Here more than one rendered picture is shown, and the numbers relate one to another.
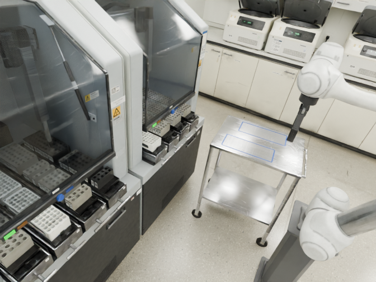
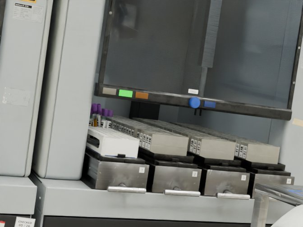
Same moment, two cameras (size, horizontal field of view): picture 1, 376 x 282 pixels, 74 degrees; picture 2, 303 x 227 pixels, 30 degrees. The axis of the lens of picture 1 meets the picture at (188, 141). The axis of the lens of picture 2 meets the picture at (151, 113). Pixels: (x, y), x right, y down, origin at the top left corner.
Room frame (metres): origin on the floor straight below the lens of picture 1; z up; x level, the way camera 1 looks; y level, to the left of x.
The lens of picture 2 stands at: (0.20, -0.84, 1.01)
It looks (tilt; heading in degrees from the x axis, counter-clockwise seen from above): 3 degrees down; 43
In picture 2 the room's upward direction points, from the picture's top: 8 degrees clockwise
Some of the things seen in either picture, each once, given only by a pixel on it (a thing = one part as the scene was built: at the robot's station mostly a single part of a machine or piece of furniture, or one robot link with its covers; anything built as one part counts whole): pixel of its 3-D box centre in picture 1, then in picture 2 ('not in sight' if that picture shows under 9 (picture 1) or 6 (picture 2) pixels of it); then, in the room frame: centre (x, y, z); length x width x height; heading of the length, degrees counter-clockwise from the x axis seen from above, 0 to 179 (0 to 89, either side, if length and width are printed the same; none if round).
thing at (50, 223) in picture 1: (37, 212); not in sight; (0.62, 0.61, 0.83); 0.30 x 0.10 x 0.06; 66
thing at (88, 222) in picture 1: (49, 186); not in sight; (0.82, 0.67, 0.78); 0.73 x 0.14 x 0.09; 66
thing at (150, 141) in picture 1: (137, 136); (103, 141); (1.27, 0.32, 0.83); 0.30 x 0.10 x 0.06; 66
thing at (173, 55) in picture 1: (143, 54); (178, 2); (1.54, 0.35, 1.28); 0.61 x 0.51 x 0.63; 156
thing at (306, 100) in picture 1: (306, 103); not in sight; (1.02, -0.49, 1.36); 0.08 x 0.07 x 0.09; 156
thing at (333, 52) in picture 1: (324, 64); not in sight; (1.01, -0.48, 1.54); 0.13 x 0.11 x 0.16; 150
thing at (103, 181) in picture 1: (104, 178); not in sight; (0.86, 0.40, 0.85); 0.12 x 0.02 x 0.06; 156
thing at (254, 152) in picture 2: (186, 111); (260, 155); (1.65, 0.05, 0.85); 0.12 x 0.02 x 0.06; 155
